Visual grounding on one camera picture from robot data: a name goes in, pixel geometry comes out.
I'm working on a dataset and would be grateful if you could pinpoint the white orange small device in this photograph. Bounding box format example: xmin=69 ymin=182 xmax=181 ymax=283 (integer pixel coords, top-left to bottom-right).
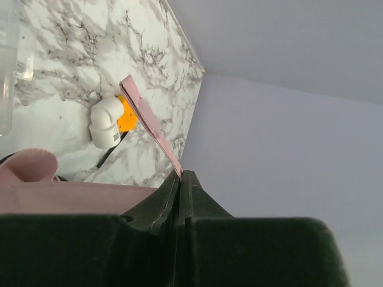
xmin=89 ymin=95 xmax=138 ymax=168

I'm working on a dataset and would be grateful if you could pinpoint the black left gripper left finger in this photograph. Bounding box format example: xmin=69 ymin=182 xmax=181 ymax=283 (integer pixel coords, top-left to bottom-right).
xmin=1 ymin=173 xmax=180 ymax=286

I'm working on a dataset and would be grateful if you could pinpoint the pink folding umbrella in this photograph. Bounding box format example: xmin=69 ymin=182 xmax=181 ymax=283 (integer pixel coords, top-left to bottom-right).
xmin=0 ymin=75 xmax=184 ymax=215

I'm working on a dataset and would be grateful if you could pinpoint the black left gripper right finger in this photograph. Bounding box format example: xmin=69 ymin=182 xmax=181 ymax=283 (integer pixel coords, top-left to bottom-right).
xmin=177 ymin=171 xmax=349 ymax=286

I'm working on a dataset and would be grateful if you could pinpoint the clear plastic organizer box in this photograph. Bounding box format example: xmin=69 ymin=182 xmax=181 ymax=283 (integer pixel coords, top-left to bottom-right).
xmin=1 ymin=1 xmax=37 ymax=136

